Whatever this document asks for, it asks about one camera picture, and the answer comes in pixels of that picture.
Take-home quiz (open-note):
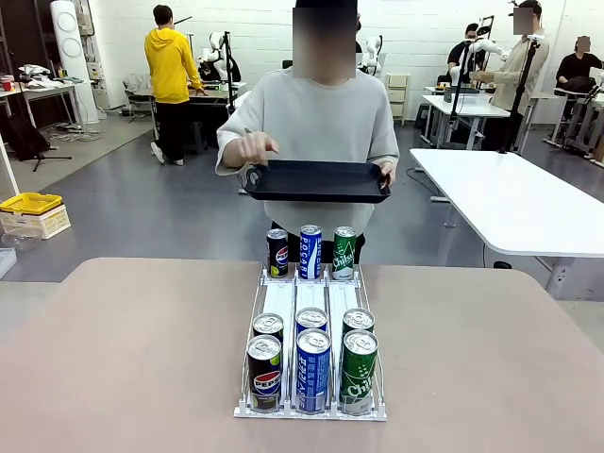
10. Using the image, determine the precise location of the person's left hand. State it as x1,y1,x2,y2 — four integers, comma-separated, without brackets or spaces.
378,162,398,194

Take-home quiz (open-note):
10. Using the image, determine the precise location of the person's right hand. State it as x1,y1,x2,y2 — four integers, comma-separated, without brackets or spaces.
234,131,280,165

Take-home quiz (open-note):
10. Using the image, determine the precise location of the black serving tray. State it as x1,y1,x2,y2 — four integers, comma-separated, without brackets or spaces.
243,159,393,205

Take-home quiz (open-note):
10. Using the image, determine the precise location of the blue Pocari Sweat can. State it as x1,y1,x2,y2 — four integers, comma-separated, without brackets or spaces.
299,225,324,280
294,307,328,337
295,328,332,415

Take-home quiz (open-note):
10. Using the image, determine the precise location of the black Pepsi can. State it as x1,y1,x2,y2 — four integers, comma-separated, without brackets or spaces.
246,333,283,412
252,312,285,344
266,228,290,279

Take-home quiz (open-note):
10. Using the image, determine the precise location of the person's right forearm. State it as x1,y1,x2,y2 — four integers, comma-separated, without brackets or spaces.
222,140,242,170

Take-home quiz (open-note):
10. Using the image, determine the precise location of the person in grey sweater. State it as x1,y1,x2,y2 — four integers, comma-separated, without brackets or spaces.
215,0,401,265

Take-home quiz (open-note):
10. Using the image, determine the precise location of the person in yellow hoodie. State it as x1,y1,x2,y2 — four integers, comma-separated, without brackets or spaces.
143,4,209,166

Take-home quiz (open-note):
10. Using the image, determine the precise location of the masked person in black shirt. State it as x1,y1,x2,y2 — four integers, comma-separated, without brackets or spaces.
446,23,488,79

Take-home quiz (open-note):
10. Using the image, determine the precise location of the person in beige coat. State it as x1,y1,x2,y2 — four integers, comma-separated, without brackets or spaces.
485,0,551,152

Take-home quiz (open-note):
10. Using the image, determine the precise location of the seated person in black top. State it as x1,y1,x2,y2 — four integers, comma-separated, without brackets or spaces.
555,36,604,95

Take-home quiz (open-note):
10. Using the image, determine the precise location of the brown top work desk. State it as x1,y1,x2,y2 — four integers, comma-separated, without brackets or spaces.
187,80,249,155

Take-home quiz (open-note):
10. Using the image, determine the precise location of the black pole stand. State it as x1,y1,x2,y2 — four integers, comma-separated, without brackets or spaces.
223,30,238,117

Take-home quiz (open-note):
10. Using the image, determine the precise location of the green Chilsung cider can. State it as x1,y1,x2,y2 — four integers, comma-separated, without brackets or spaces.
341,328,379,416
342,308,376,338
331,226,357,281

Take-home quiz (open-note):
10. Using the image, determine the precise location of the white rectangular work table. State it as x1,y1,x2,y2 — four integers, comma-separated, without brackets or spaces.
421,92,512,150

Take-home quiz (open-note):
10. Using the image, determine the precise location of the white table with rounded corners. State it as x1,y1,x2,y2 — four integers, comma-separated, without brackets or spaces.
409,147,604,303

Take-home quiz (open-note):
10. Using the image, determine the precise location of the clear acrylic can rack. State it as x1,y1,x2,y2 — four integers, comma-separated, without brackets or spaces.
232,261,388,422

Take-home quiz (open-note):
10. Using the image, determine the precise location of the tall black tripod stand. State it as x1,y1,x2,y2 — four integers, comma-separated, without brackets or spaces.
498,33,544,156

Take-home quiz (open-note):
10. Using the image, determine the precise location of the white tower air conditioner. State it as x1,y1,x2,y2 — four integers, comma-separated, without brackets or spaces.
50,0,100,125

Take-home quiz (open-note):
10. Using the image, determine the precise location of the black floor tripod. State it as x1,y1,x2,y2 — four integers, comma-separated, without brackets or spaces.
31,149,73,174

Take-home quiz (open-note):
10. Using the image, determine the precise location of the cluttered grey desk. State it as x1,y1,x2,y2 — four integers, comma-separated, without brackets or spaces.
0,65,87,134

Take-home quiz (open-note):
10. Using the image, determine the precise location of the white plastic crate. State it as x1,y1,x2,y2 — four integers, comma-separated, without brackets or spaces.
0,205,72,241

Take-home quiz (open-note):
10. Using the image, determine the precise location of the yellow plastic crate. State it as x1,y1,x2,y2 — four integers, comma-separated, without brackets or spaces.
0,192,64,214

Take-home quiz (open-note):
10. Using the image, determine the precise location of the black bag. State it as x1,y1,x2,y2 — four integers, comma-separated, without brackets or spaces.
0,115,51,161

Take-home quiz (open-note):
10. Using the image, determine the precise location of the clear plastic bowl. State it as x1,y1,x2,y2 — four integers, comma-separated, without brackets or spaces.
0,227,42,252

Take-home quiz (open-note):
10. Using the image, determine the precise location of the black camera stand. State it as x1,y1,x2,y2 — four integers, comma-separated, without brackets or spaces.
447,40,476,148

